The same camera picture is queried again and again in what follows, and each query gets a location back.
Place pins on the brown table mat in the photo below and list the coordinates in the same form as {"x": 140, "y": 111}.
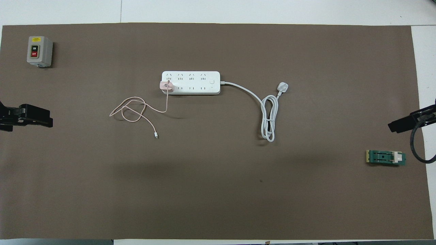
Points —
{"x": 204, "y": 190}

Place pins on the green knife switch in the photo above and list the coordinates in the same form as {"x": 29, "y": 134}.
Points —
{"x": 381, "y": 157}

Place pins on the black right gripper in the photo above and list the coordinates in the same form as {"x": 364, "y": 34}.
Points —
{"x": 429, "y": 114}

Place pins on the white power strip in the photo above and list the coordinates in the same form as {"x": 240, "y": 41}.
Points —
{"x": 194, "y": 83}

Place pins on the pink charger adapter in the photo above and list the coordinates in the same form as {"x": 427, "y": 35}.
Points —
{"x": 167, "y": 85}

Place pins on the grey on-off switch box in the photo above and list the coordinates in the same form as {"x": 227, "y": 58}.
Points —
{"x": 35, "y": 51}

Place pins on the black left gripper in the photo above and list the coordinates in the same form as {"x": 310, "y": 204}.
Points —
{"x": 8, "y": 117}

